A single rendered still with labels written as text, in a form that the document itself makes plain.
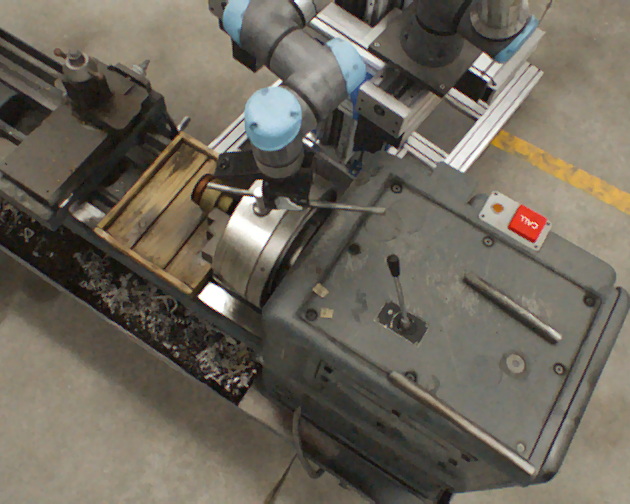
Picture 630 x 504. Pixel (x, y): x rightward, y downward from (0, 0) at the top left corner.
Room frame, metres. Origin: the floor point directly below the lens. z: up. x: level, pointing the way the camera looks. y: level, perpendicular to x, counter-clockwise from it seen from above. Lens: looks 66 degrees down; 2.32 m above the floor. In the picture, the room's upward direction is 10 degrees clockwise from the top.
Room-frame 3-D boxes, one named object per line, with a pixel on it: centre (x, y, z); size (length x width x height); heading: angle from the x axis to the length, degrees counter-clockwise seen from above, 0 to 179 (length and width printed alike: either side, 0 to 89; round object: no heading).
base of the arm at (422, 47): (1.11, -0.20, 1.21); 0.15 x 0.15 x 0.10
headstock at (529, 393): (0.43, -0.28, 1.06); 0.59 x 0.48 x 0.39; 66
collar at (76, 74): (0.89, 0.61, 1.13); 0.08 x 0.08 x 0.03
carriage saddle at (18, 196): (0.84, 0.69, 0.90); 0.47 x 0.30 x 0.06; 156
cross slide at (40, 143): (0.83, 0.64, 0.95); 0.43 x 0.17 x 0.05; 156
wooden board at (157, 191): (0.68, 0.33, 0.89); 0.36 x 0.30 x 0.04; 156
